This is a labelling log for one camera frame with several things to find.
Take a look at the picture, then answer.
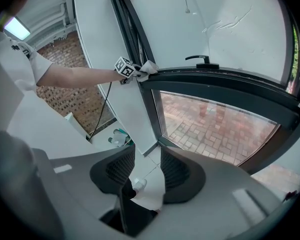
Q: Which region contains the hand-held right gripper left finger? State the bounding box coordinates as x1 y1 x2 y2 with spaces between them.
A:
33 145 136 240

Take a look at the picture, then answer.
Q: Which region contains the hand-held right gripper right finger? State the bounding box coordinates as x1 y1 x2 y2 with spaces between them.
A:
139 146 283 240

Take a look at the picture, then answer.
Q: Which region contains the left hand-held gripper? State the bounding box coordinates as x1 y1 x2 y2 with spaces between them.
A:
114 56 150 85

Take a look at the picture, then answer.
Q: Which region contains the white cleaning cloth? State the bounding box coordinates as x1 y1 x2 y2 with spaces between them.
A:
139 59 159 76

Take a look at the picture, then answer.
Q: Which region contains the black window frame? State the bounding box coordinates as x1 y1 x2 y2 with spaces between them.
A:
106 0 300 175

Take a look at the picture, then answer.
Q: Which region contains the person's left forearm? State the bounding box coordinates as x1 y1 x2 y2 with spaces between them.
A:
36 66 123 88

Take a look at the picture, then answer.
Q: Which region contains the person's white shoe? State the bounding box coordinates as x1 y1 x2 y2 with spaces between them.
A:
132 178 148 193

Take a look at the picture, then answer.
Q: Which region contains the clear plastic bag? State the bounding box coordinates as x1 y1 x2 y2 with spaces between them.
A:
107 131 131 148

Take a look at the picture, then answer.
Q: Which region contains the white ceiling pipe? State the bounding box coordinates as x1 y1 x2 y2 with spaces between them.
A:
60 2 77 29

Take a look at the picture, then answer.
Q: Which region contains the ceiling light panel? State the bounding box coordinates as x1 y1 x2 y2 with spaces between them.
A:
3 16 32 41

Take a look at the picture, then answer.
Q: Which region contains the person's white shirt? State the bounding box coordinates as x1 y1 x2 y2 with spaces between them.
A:
0 28 103 157

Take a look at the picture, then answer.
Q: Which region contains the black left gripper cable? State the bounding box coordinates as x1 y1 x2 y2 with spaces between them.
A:
88 81 113 143

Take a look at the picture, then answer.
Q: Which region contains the black window handle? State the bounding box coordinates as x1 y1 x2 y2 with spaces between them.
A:
184 54 221 70

